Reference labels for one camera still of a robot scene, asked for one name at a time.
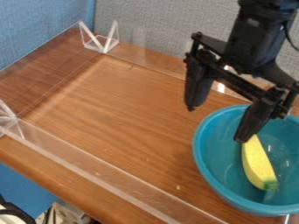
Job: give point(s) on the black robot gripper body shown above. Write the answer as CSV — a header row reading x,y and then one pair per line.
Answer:
x,y
259,32

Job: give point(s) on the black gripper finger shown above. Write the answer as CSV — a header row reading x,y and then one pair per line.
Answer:
x,y
257,114
197,83

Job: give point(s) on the yellow toy banana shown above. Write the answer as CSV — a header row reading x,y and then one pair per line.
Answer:
x,y
256,165

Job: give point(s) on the blue plastic bowl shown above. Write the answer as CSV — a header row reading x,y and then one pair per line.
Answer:
x,y
217,158

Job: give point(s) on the white cluttered object below table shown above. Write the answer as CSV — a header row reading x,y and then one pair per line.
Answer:
x,y
62,213

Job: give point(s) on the dark object under table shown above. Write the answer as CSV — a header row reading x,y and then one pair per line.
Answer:
x,y
12,214

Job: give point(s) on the clear acrylic back barrier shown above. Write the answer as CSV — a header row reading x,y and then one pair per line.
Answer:
x,y
283,91

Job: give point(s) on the clear acrylic barrier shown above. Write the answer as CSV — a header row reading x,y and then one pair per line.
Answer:
x,y
283,91
101,189

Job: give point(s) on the clear acrylic front barrier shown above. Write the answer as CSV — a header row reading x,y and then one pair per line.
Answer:
x,y
101,189

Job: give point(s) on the clear acrylic corner bracket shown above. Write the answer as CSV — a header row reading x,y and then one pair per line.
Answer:
x,y
96,42

